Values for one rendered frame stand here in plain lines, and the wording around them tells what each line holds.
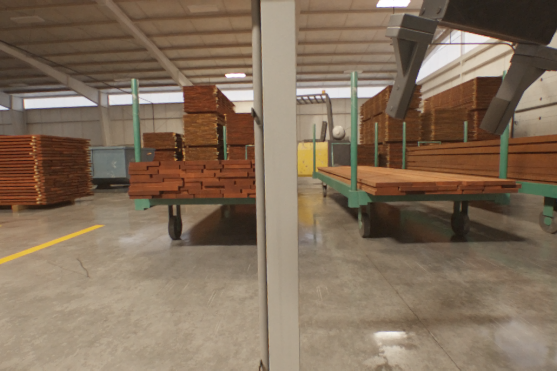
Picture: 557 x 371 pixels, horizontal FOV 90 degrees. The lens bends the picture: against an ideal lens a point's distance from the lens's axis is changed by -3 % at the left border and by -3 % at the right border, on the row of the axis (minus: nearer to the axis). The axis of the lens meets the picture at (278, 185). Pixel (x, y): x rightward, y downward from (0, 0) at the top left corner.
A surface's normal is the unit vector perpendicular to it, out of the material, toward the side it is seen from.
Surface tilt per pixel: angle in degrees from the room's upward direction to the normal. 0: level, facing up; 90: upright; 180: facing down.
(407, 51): 113
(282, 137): 90
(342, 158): 91
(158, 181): 90
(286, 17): 90
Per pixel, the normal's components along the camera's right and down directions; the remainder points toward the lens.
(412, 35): 0.08, 0.48
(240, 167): -0.03, 0.09
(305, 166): -0.25, 0.09
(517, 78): -0.98, -0.10
